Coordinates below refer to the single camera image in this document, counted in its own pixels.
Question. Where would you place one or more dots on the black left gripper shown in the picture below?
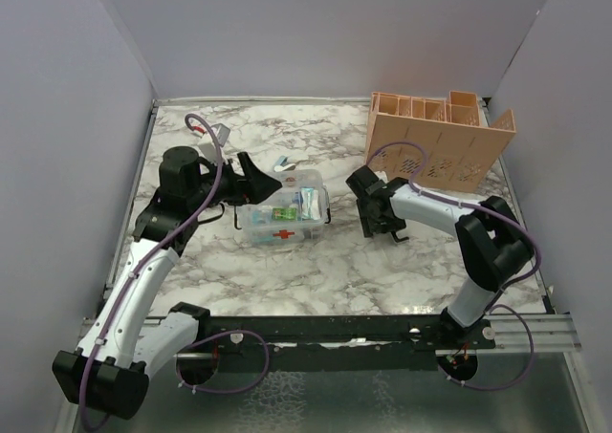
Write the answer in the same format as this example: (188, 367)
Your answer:
(253, 186)

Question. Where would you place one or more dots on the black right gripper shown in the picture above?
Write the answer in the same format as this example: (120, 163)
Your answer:
(371, 227)

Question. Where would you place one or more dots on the clear plastic kit box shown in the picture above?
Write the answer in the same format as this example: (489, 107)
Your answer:
(283, 234)

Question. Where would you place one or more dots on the clear plastic kit lid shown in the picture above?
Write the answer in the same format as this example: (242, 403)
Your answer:
(398, 238)

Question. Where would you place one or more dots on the green medicine box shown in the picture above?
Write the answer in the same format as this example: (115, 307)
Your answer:
(284, 214)

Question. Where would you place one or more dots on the clear bandage packet teal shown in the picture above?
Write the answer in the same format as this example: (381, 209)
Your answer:
(309, 200)

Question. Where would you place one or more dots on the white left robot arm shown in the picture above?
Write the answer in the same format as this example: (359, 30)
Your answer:
(110, 369)

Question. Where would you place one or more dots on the white blue nail clipper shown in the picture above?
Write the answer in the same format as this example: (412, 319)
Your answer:
(283, 164)

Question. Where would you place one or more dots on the peach plastic organizer basket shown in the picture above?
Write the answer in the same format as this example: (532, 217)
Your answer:
(443, 140)

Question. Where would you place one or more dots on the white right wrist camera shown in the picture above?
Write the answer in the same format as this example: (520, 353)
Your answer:
(381, 175)

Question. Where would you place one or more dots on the black mounting rail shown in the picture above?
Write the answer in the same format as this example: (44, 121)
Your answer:
(326, 343)

